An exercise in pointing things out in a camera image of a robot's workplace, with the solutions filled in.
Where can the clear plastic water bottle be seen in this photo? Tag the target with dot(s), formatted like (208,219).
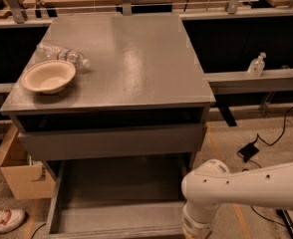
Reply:
(50,52)

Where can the cardboard box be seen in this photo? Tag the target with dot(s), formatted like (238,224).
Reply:
(26,179)

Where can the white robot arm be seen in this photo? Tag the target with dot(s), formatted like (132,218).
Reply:
(213,184)

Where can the clear sanitizer pump bottle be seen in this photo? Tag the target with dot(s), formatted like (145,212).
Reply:
(256,66)

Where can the white red sneaker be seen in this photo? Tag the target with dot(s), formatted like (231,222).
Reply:
(10,219)

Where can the grey metal rail shelf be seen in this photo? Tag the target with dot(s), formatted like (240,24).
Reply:
(241,83)

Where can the yellow foam padded gripper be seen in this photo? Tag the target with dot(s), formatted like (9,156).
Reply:
(195,223)

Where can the black cylindrical rod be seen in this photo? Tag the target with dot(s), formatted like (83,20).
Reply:
(288,223)

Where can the white paper bowl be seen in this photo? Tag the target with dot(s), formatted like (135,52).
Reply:
(48,77)

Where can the black power adapter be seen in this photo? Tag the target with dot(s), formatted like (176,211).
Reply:
(247,151)

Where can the grey drawer cabinet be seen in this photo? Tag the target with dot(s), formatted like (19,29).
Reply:
(144,72)

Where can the grey drawer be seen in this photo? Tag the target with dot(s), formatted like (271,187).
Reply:
(112,142)
(118,198)

